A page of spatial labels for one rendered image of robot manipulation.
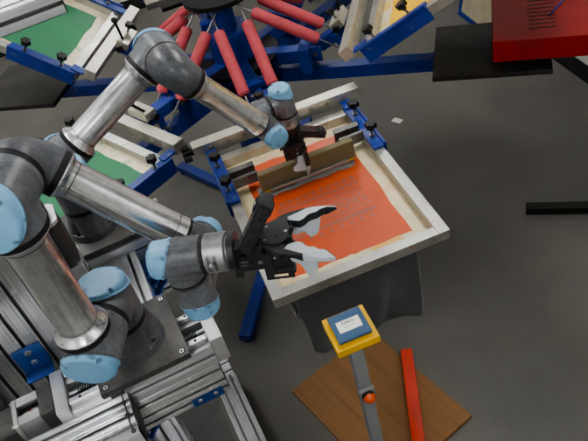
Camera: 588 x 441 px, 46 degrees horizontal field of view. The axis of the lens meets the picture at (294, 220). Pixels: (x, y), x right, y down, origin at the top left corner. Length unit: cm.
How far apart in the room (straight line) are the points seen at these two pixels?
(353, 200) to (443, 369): 99
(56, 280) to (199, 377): 60
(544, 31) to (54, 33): 213
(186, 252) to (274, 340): 202
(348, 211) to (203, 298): 108
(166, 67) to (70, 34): 160
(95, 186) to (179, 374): 62
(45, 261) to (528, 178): 292
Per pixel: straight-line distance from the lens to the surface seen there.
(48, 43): 342
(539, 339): 314
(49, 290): 138
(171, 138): 275
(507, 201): 371
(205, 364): 179
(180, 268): 127
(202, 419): 286
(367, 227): 226
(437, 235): 216
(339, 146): 245
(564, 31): 284
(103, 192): 137
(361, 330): 197
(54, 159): 135
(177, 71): 193
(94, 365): 149
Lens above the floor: 252
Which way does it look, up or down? 42 degrees down
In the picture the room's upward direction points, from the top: 16 degrees counter-clockwise
